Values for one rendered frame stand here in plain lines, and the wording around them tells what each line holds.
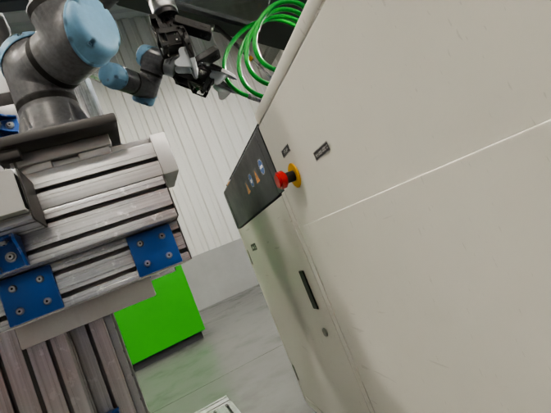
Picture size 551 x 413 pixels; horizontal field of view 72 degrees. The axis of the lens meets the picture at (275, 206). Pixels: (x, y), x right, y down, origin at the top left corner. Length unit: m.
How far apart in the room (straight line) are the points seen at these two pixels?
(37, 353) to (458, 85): 0.92
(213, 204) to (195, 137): 1.47
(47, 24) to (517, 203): 0.79
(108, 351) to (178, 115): 7.53
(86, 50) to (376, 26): 0.56
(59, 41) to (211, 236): 7.01
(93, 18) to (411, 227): 0.68
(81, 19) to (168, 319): 3.75
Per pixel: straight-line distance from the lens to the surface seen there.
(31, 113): 0.89
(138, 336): 4.30
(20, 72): 0.93
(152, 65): 1.41
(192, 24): 1.25
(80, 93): 1.60
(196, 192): 7.89
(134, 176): 0.81
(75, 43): 0.84
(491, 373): 0.52
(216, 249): 7.69
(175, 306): 4.35
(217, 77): 1.29
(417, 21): 0.42
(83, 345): 1.04
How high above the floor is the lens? 0.69
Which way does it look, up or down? 5 degrees up
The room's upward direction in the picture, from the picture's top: 22 degrees counter-clockwise
